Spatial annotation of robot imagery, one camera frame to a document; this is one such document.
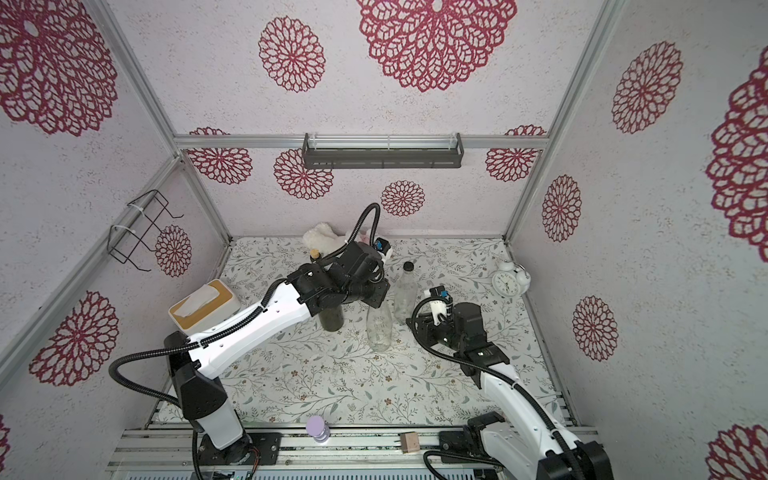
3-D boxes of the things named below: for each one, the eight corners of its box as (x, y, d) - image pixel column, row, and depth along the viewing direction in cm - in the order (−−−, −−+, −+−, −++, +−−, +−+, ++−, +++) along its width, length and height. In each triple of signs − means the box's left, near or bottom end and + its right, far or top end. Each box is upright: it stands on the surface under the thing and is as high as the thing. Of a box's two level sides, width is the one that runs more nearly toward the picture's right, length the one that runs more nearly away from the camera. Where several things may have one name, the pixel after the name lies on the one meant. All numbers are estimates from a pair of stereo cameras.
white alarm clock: (511, 306, 103) (524, 285, 93) (488, 287, 108) (499, 265, 98) (522, 297, 105) (536, 275, 96) (500, 279, 110) (511, 256, 101)
